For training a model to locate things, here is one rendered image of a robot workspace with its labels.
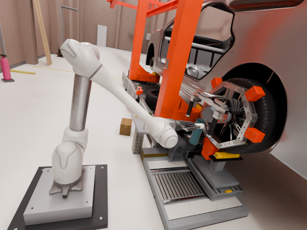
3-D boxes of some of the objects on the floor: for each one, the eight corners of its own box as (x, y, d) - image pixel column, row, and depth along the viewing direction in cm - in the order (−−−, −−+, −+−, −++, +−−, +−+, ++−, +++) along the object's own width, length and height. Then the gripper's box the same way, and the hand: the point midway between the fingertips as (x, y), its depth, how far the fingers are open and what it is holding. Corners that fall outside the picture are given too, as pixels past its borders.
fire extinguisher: (4, 79, 347) (-1, 53, 326) (17, 80, 354) (13, 55, 333) (-2, 81, 327) (-8, 54, 306) (12, 83, 334) (7, 56, 313)
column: (140, 154, 204) (145, 125, 187) (132, 154, 201) (137, 125, 184) (139, 149, 212) (144, 121, 196) (131, 149, 209) (135, 121, 192)
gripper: (168, 125, 113) (196, 126, 122) (176, 135, 102) (207, 135, 110) (170, 115, 110) (199, 117, 119) (178, 125, 99) (210, 126, 107)
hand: (198, 126), depth 113 cm, fingers closed
